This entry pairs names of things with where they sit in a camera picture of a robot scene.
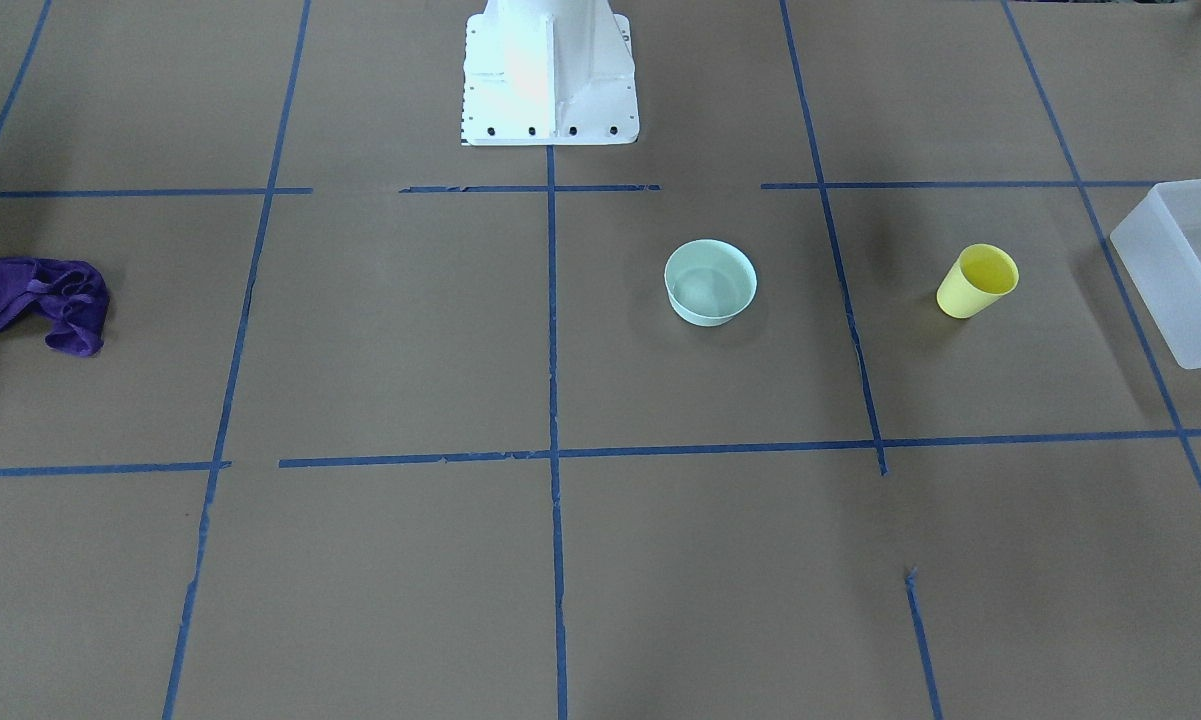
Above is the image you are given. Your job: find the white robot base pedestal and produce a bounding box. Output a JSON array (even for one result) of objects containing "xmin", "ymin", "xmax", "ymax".
[{"xmin": 460, "ymin": 1, "xmax": 641, "ymax": 146}]

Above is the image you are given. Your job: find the purple cloth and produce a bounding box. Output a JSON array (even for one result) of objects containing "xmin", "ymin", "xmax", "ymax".
[{"xmin": 0, "ymin": 258, "xmax": 110, "ymax": 358}]

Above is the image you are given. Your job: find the translucent white plastic box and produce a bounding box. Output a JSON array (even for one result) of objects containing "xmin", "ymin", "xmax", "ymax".
[{"xmin": 1109, "ymin": 179, "xmax": 1201, "ymax": 370}]

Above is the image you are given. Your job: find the mint green bowl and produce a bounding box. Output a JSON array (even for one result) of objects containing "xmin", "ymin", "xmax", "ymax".
[{"xmin": 663, "ymin": 238, "xmax": 757, "ymax": 328}]

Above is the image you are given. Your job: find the yellow plastic cup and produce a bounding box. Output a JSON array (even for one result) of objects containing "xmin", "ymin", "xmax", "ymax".
[{"xmin": 936, "ymin": 244, "xmax": 1020, "ymax": 319}]

